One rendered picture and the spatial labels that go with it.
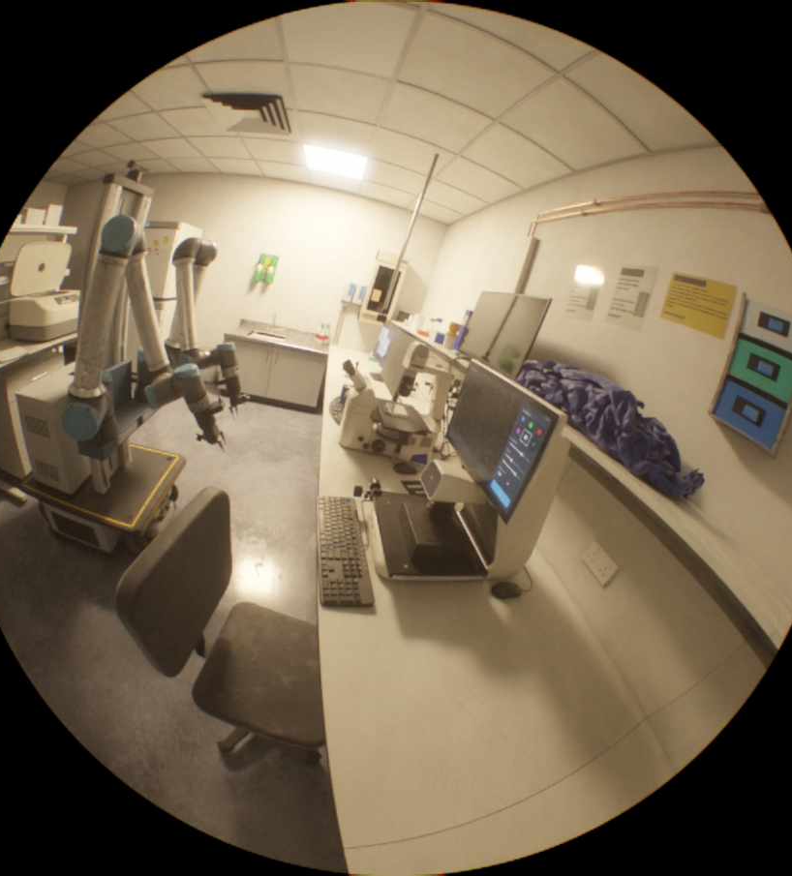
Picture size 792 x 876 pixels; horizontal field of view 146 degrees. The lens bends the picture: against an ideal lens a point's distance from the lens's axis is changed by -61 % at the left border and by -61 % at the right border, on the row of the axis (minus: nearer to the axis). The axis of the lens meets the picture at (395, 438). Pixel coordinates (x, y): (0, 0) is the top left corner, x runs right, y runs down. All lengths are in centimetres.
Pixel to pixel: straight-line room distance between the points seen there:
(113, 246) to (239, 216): 330
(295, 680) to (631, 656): 100
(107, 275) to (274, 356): 266
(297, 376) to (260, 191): 243
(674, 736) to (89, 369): 204
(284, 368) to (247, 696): 313
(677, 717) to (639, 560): 53
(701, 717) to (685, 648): 24
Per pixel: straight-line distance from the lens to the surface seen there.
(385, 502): 98
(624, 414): 91
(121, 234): 109
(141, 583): 57
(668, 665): 108
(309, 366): 347
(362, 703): 71
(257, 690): 97
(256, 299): 409
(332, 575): 84
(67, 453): 177
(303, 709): 96
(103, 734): 158
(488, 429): 80
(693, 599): 102
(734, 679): 105
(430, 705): 75
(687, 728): 114
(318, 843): 144
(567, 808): 89
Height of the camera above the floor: 141
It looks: 23 degrees down
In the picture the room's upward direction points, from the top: 19 degrees clockwise
